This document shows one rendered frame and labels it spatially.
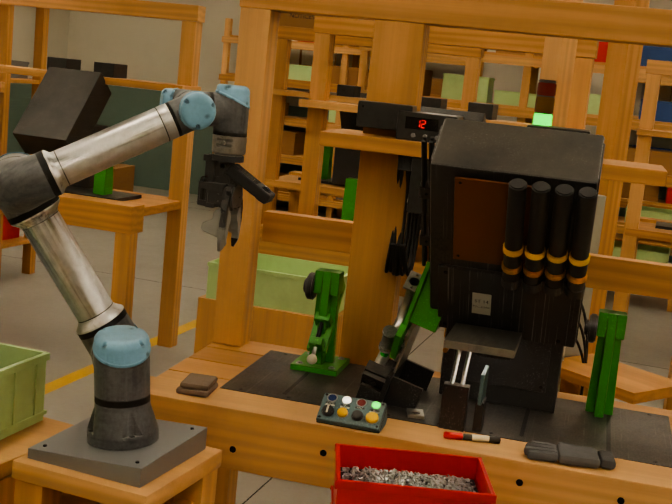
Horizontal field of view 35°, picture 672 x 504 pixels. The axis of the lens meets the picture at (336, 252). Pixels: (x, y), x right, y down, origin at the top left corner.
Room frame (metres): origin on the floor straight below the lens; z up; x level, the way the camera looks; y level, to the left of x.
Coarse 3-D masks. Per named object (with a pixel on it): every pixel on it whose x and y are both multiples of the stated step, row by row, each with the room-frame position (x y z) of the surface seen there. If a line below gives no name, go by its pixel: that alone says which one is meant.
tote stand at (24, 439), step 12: (48, 420) 2.51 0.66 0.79; (24, 432) 2.41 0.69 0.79; (36, 432) 2.42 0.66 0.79; (48, 432) 2.43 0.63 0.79; (0, 444) 2.32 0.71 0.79; (12, 444) 2.33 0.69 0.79; (24, 444) 2.33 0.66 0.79; (0, 456) 2.25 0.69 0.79; (12, 456) 2.25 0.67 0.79; (0, 468) 2.20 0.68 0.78; (0, 480) 2.21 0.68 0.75; (12, 480) 2.24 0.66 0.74; (0, 492) 2.21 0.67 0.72; (12, 492) 2.24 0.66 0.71
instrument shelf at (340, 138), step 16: (320, 144) 2.88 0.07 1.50; (336, 144) 2.87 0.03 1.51; (352, 144) 2.86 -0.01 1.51; (368, 144) 2.85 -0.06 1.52; (384, 144) 2.84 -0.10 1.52; (400, 144) 2.83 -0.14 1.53; (416, 144) 2.82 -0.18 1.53; (608, 160) 2.88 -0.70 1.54; (608, 176) 2.70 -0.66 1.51; (624, 176) 2.70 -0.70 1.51; (640, 176) 2.69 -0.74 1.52; (656, 176) 2.68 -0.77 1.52
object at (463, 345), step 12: (456, 324) 2.53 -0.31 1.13; (456, 336) 2.40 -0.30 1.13; (468, 336) 2.41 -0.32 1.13; (480, 336) 2.42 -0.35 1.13; (492, 336) 2.44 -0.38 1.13; (504, 336) 2.45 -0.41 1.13; (516, 336) 2.46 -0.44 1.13; (444, 348) 2.36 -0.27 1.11; (456, 348) 2.35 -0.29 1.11; (468, 348) 2.34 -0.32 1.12; (480, 348) 2.34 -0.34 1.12; (492, 348) 2.33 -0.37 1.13; (504, 348) 2.33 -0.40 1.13; (516, 348) 2.37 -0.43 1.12
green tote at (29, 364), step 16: (0, 352) 2.54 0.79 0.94; (16, 352) 2.53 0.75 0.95; (32, 352) 2.51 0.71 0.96; (48, 352) 2.51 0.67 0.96; (0, 368) 2.54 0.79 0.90; (16, 368) 2.38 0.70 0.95; (32, 368) 2.45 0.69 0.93; (0, 384) 2.33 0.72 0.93; (16, 384) 2.39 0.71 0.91; (32, 384) 2.45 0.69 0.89; (0, 400) 2.34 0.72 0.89; (16, 400) 2.40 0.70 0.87; (32, 400) 2.46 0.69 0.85; (0, 416) 2.34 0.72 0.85; (16, 416) 2.40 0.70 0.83; (32, 416) 2.46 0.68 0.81; (0, 432) 2.34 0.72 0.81; (16, 432) 2.40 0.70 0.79
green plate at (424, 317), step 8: (424, 272) 2.55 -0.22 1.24; (424, 280) 2.55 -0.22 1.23; (416, 288) 2.55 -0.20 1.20; (424, 288) 2.56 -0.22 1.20; (416, 296) 2.55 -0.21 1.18; (424, 296) 2.56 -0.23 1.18; (416, 304) 2.56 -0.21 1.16; (424, 304) 2.56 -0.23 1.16; (408, 312) 2.55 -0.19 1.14; (416, 312) 2.56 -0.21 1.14; (424, 312) 2.56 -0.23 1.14; (432, 312) 2.55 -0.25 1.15; (408, 320) 2.55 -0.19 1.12; (416, 320) 2.56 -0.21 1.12; (424, 320) 2.56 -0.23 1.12; (432, 320) 2.55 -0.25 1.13; (408, 328) 2.63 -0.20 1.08; (432, 328) 2.55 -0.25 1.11
